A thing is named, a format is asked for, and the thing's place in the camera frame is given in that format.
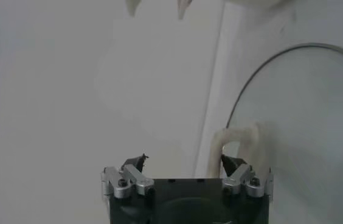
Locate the round glass pot lid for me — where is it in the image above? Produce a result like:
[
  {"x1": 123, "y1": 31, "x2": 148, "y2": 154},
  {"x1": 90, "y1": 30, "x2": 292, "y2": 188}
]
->
[{"x1": 207, "y1": 42, "x2": 343, "y2": 224}]

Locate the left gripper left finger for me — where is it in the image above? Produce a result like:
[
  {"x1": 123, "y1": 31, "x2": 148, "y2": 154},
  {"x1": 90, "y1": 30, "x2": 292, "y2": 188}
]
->
[{"x1": 100, "y1": 153, "x2": 155, "y2": 200}]

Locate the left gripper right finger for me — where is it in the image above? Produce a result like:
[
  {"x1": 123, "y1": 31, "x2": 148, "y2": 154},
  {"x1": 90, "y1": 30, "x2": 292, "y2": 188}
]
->
[{"x1": 221, "y1": 154, "x2": 274, "y2": 198}]

